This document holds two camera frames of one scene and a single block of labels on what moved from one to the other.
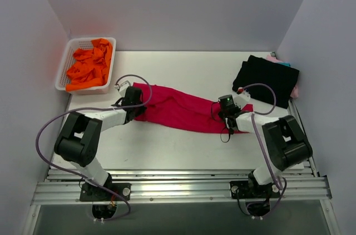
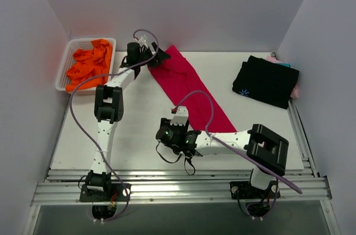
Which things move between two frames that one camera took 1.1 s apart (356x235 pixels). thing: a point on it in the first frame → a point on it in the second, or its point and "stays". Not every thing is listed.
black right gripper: [226, 113] → [172, 125]
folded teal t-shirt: [285, 64] stays
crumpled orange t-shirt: [90, 67] stays
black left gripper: [138, 104] → [155, 55]
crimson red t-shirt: [174, 107] → [177, 78]
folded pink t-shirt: [295, 93] stays
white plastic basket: [68, 60] stays
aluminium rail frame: [305, 185] stays
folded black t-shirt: [283, 80] stays
